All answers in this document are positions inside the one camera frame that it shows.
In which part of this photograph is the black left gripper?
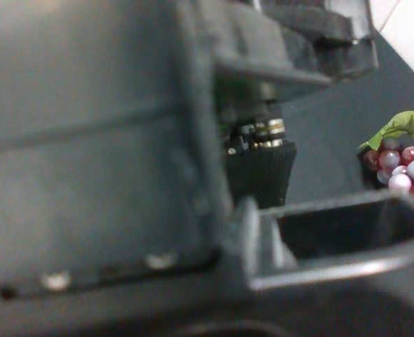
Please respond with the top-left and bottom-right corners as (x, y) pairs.
(0, 1), (377, 336)

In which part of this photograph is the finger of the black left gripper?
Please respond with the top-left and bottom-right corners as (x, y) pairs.
(240, 190), (414, 291)

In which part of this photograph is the red artificial grape bunch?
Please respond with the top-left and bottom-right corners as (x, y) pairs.
(357, 111), (414, 196)

